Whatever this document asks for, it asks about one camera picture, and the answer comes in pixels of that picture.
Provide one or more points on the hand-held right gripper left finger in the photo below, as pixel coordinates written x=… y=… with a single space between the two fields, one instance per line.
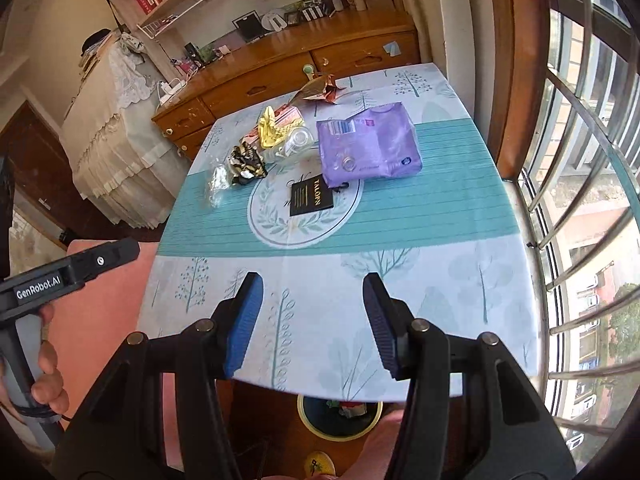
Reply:
x=242 y=325

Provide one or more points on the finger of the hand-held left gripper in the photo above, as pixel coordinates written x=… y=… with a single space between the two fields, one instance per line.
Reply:
x=115 y=252

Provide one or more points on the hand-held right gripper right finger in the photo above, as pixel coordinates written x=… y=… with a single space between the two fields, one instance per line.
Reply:
x=382 y=325

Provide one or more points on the blue waste bin cream rim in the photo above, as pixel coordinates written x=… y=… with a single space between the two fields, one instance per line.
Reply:
x=325 y=427

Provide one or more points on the clear plastic wrapper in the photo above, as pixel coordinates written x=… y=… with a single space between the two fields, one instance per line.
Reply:
x=217 y=182

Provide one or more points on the black card gold print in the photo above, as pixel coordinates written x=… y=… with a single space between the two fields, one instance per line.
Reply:
x=312 y=197

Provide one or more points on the black gold wrapper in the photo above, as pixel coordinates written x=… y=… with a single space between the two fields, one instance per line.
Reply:
x=247 y=165

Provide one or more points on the purple plastic pack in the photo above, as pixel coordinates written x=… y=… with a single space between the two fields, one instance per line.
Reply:
x=380 y=135

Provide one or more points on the orange gold foil bag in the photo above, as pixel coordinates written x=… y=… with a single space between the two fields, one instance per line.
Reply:
x=320 y=90

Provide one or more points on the person's left hand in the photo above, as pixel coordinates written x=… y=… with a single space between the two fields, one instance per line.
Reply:
x=50 y=392

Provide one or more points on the cream lace furniture cover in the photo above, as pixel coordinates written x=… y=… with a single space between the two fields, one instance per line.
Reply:
x=115 y=160

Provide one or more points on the tree print tablecloth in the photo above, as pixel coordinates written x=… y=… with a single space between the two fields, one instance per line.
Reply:
x=450 y=260

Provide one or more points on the dark wooden door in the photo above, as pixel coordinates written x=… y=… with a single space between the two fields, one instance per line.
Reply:
x=35 y=160

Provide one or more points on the person's right leg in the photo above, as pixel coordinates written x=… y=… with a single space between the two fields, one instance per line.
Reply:
x=375 y=450

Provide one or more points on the yellow slipper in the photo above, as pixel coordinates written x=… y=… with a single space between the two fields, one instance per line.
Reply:
x=320 y=462

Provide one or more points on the small clear plastic cap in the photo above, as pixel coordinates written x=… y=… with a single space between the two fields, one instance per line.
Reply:
x=346 y=162

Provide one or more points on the white power strip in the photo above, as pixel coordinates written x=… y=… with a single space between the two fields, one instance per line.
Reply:
x=171 y=91

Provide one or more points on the small black box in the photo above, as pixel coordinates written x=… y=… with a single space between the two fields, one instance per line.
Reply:
x=192 y=54

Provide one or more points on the black hat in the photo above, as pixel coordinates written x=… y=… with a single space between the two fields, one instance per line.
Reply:
x=99 y=40

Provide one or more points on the green packet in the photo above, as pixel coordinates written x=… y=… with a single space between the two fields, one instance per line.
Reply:
x=206 y=54

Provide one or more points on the purple desk pad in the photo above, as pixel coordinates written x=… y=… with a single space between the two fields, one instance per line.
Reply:
x=231 y=41

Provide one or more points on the wooden dresser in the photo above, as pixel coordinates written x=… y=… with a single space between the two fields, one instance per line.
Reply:
x=280 y=60

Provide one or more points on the green plastic hook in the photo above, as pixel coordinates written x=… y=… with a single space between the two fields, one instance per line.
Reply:
x=308 y=70

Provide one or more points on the wooden window trim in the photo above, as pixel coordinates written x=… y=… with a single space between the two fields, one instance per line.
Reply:
x=510 y=85

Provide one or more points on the blue sticker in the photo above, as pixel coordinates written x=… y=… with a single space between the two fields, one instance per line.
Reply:
x=391 y=48

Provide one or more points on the metal window grille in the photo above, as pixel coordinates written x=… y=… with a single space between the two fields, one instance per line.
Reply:
x=585 y=110

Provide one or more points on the black white striped box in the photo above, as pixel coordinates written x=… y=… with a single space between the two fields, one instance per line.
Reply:
x=313 y=11

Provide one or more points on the cream curtain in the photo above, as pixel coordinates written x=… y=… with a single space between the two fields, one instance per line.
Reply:
x=415 y=10

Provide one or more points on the black picture frame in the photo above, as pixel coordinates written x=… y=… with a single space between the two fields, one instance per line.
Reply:
x=248 y=26

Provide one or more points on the small dark picture frame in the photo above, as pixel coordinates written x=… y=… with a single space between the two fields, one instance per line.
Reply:
x=292 y=17

